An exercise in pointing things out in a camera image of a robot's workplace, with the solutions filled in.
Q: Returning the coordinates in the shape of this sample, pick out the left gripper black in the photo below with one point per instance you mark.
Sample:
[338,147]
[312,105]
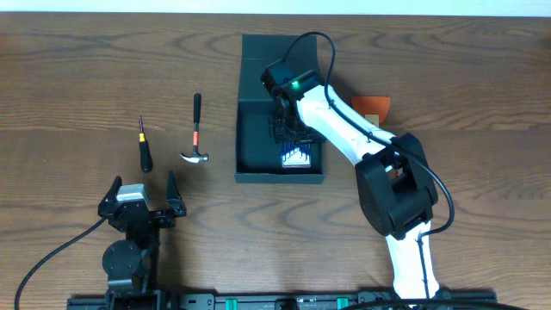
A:
[140,215]

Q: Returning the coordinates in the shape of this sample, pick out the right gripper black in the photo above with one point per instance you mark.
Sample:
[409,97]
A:
[278,132]

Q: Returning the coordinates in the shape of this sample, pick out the blue precision screwdriver set case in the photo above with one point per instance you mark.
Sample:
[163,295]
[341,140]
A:
[295,155]

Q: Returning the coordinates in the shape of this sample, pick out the orange scraper wooden handle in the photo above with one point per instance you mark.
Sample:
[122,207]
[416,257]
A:
[373,108]

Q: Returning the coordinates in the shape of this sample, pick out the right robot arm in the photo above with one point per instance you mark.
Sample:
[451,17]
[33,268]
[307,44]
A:
[396,191]

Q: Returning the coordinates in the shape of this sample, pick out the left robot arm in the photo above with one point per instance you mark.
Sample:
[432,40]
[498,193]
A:
[131,264]

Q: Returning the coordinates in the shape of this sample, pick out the dark green open box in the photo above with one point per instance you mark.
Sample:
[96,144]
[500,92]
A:
[258,155]

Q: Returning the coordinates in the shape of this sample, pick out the black yellow screwdriver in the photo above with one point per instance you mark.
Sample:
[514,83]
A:
[145,156]

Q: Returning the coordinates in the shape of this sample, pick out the small claw hammer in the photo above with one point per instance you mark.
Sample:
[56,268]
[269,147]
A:
[196,157]

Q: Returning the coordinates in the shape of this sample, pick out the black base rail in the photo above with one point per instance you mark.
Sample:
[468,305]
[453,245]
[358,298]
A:
[280,301]

